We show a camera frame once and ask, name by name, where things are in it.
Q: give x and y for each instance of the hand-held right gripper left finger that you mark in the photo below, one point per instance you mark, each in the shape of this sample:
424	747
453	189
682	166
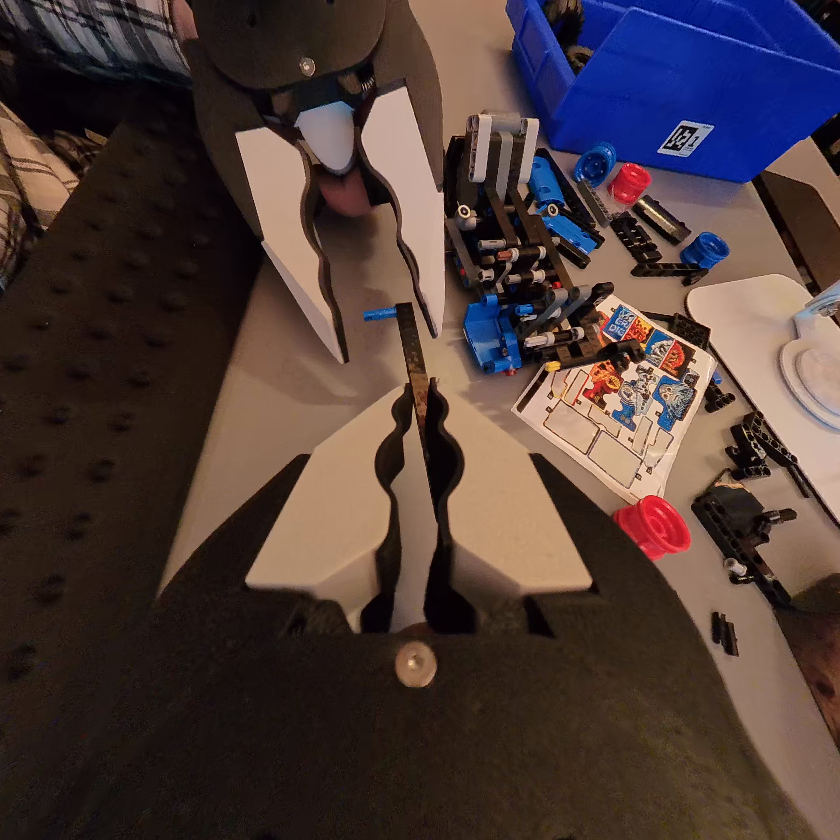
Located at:
328	518

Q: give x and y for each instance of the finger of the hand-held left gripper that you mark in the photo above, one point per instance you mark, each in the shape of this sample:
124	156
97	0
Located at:
413	170
275	190

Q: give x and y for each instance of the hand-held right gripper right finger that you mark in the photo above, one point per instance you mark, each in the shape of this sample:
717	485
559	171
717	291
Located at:
518	518

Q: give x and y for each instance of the small blue pin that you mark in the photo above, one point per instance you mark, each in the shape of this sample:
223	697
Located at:
380	313

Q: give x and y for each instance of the long black holed beam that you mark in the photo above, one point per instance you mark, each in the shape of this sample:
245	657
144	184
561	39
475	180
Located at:
410	341

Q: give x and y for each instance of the person's left forearm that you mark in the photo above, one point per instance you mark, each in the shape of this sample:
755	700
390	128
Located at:
98	33

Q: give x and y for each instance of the grey desk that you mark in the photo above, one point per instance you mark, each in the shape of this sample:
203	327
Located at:
295	380

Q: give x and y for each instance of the person's left hand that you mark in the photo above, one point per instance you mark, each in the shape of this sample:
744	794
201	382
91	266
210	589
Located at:
341	195

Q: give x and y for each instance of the printed sticker sheet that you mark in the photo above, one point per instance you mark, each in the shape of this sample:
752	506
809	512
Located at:
590	433

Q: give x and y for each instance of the red wheel hub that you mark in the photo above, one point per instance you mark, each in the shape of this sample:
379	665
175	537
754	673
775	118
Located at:
653	525
628	182

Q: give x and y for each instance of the partly built toy truck chassis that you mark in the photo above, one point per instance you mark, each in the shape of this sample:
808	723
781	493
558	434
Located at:
492	334

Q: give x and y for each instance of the blue wheel hub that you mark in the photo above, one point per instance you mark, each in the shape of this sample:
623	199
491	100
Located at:
705	249
595	162

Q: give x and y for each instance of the dark grey toy beam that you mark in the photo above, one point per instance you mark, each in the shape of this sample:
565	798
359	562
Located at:
595	205

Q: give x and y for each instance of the small grey connector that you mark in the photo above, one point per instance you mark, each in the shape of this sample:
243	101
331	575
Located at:
735	566

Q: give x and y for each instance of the black toy panel piece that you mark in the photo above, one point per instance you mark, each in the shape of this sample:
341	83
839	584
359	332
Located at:
741	518

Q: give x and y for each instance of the small black toy connector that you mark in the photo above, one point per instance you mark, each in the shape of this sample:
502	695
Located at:
720	396

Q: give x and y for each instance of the black ribbed connector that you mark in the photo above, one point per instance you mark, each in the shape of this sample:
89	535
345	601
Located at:
725	633

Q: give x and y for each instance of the black perforated board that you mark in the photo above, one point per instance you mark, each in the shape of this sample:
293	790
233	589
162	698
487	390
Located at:
118	394

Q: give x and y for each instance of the cluster of black toy beams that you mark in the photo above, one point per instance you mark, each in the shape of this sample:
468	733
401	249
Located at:
754	446

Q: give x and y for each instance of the person's plaid shirt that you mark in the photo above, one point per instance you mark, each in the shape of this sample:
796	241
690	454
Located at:
26	170

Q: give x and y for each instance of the black rounded toy piece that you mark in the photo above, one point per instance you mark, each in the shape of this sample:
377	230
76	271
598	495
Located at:
663	220

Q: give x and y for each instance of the black studded toy plate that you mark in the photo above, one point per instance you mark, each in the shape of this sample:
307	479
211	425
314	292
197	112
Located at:
690	330

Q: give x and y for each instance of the blue plastic object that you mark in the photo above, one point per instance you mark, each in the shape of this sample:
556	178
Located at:
656	85

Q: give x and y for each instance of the short black toy beam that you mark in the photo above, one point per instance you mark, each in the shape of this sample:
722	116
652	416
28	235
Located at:
669	271

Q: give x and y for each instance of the white instruction stand base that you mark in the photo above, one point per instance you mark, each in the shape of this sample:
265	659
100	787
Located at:
741	315

